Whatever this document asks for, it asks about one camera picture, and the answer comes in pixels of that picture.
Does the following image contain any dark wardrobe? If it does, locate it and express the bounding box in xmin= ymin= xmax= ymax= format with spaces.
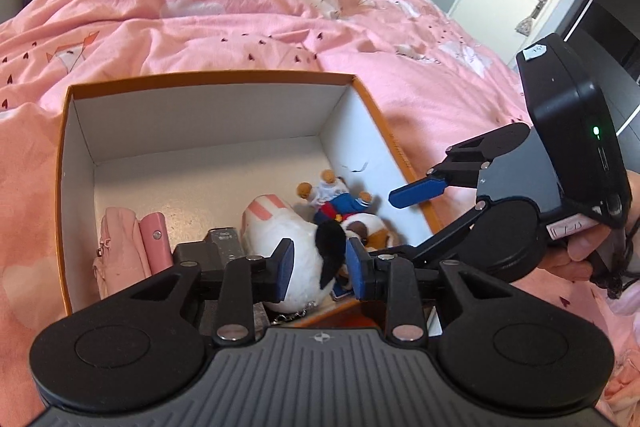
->
xmin=565 ymin=0 xmax=640 ymax=132

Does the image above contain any black wrist strap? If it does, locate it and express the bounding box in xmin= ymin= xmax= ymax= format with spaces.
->
xmin=606 ymin=217 xmax=640 ymax=304

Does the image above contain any white plush dog black ear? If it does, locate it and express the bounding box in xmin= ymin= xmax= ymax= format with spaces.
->
xmin=241 ymin=193 xmax=348 ymax=313

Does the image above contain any brown white plush dog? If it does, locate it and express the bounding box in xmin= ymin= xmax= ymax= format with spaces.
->
xmin=340 ymin=213 xmax=401 ymax=298

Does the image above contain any metal keychain chain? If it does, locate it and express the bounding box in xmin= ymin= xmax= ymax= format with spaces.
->
xmin=270 ymin=299 xmax=321 ymax=324

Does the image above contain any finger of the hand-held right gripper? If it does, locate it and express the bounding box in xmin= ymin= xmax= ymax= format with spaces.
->
xmin=388 ymin=123 xmax=532 ymax=210
xmin=365 ymin=199 xmax=493 ymax=269

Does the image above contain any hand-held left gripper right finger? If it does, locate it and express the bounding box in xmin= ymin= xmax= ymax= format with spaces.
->
xmin=346 ymin=238 xmax=526 ymax=348

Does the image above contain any pink printed blanket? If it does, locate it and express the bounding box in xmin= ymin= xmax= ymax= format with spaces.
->
xmin=0 ymin=0 xmax=640 ymax=427

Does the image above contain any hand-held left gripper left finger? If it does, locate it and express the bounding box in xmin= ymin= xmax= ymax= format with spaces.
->
xmin=125 ymin=238 xmax=296 ymax=348

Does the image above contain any person's right hand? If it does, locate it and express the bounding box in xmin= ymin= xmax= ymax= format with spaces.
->
xmin=542 ymin=171 xmax=640 ymax=280

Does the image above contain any black grey rectangular device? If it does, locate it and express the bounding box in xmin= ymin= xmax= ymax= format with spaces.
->
xmin=172 ymin=228 xmax=248 ymax=288

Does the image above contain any metal door handle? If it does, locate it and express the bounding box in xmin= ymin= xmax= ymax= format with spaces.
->
xmin=527 ymin=0 xmax=552 ymax=22

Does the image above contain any pink wallet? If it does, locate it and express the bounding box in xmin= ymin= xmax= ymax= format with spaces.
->
xmin=140 ymin=213 xmax=173 ymax=270

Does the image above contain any small bear plush blue outfit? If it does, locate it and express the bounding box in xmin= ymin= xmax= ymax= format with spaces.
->
xmin=296 ymin=169 xmax=376 ymax=225

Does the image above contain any pink fabric pouch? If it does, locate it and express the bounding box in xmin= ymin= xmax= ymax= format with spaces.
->
xmin=92 ymin=207 xmax=151 ymax=298

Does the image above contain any orange cardboard box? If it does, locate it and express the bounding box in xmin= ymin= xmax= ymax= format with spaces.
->
xmin=54 ymin=71 xmax=443 ymax=323

